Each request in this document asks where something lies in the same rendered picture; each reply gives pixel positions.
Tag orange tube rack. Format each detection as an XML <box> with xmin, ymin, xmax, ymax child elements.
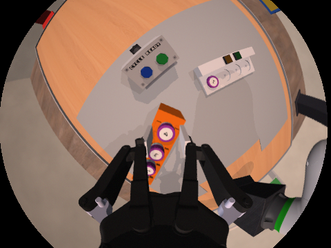
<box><xmin>149</xmin><ymin>103</ymin><xmax>185</xmax><ymax>185</ymax></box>

